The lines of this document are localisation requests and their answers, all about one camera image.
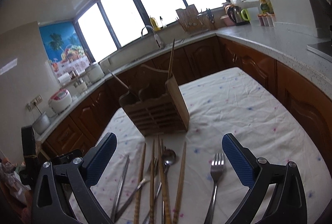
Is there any wooden chopstick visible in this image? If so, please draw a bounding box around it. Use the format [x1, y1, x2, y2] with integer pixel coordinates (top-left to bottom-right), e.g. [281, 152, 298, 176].
[167, 39, 175, 80]
[133, 143, 146, 224]
[149, 140, 155, 224]
[157, 138, 172, 224]
[172, 142, 187, 224]

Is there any steel chopstick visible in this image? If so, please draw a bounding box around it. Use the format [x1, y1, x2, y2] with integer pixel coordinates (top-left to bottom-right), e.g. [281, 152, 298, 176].
[110, 155, 129, 223]

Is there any metal inner pot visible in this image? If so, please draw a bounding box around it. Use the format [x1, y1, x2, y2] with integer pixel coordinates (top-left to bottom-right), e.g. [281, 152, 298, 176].
[32, 112, 51, 135]

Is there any wooden chopstick on table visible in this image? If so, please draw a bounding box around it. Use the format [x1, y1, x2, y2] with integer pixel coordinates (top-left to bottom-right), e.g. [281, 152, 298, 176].
[133, 143, 146, 224]

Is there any steel fork left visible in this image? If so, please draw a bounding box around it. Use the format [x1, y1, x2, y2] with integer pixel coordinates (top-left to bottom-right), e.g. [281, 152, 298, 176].
[114, 167, 151, 222]

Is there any steel fork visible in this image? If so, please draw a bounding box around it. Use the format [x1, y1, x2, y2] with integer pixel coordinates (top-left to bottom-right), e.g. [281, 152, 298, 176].
[204, 152, 225, 224]
[114, 167, 151, 222]

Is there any red white rice cooker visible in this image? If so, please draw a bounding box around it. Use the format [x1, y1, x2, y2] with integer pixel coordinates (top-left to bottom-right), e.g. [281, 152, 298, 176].
[48, 89, 72, 113]

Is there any steel fork right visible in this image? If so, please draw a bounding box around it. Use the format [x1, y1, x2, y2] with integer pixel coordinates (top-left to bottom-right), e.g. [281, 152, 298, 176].
[204, 152, 225, 224]

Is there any steel spoon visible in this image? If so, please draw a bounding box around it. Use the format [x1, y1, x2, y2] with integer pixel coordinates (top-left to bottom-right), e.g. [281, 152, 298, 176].
[161, 147, 177, 224]

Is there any wooden utensil holder box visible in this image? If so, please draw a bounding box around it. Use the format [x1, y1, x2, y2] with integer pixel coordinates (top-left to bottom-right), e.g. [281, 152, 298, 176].
[119, 65, 190, 137]

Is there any white floral tablecloth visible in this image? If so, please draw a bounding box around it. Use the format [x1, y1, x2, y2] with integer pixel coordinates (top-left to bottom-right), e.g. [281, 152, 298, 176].
[70, 66, 326, 224]

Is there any tropical fruit poster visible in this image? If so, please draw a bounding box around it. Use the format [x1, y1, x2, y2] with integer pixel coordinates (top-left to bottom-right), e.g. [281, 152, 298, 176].
[39, 22, 90, 77]

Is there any yellow dish soap bottle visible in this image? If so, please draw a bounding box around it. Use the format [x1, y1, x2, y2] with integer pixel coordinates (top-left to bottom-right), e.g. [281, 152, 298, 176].
[150, 17, 160, 31]

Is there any chrome sink faucet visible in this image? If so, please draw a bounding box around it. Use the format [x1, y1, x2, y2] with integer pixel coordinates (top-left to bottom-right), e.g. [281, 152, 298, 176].
[141, 25, 165, 49]

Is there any pink spice jar set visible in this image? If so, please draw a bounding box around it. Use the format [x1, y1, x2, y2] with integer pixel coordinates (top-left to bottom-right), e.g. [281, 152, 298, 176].
[258, 13, 276, 27]

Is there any steel electric kettle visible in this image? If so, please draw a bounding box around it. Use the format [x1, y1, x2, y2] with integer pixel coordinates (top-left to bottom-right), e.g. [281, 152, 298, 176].
[225, 4, 249, 26]

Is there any yellow oil bottle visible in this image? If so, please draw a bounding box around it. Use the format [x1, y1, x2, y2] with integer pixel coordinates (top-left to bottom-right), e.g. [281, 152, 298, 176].
[259, 0, 270, 15]

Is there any wall power socket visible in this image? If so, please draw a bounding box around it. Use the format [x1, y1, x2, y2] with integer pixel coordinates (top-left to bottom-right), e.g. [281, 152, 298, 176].
[26, 95, 43, 111]

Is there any green handled cup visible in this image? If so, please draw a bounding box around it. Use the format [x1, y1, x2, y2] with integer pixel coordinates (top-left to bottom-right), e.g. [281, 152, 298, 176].
[241, 9, 250, 21]

